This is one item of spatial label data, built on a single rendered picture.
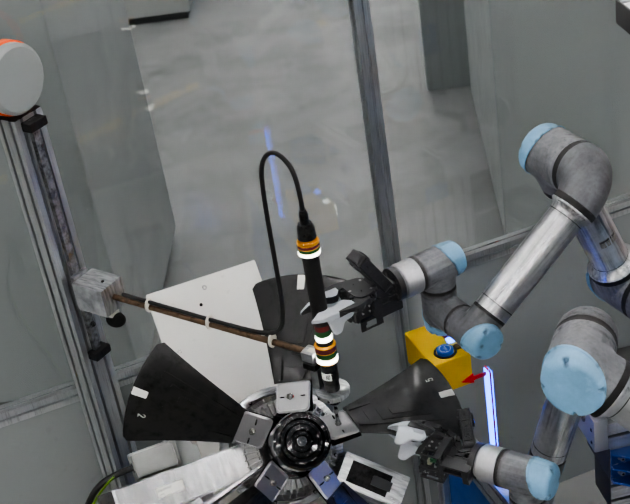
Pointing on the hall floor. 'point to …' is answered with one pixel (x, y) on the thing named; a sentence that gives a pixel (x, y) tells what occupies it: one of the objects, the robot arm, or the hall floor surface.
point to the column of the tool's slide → (15, 145)
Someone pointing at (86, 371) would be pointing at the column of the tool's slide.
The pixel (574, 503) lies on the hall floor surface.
